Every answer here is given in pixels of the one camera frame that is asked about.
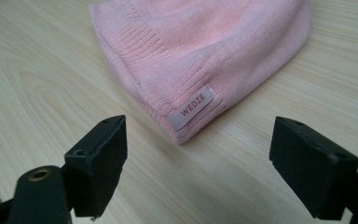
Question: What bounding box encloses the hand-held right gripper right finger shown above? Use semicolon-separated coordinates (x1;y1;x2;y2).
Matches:
268;116;358;221

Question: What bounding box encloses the pink knitted beanie hat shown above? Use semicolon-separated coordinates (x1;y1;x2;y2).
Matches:
88;0;312;146

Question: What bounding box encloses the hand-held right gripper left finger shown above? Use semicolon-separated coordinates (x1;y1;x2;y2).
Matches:
63;114;129;218

